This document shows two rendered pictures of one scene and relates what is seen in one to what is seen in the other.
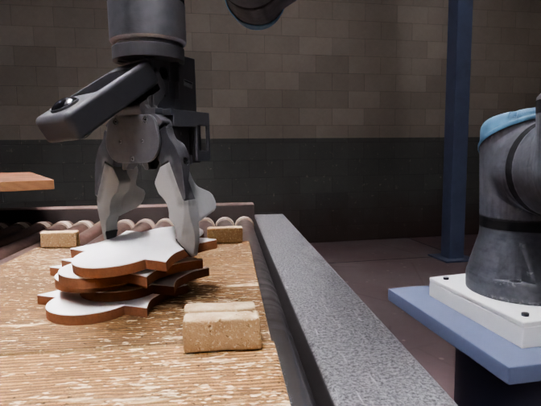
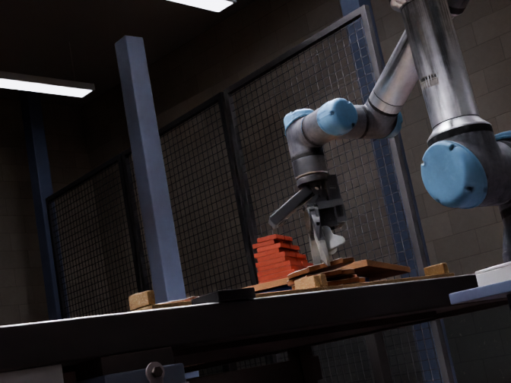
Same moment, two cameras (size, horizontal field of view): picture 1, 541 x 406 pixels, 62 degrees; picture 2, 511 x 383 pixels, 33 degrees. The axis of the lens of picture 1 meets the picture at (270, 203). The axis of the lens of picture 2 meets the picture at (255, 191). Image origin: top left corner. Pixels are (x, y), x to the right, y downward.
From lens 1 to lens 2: 1.53 m
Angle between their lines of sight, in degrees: 57
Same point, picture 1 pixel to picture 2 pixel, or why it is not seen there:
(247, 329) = (310, 280)
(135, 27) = (297, 174)
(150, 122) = (306, 210)
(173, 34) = (311, 170)
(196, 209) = (325, 244)
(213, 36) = not seen: outside the picture
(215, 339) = (302, 286)
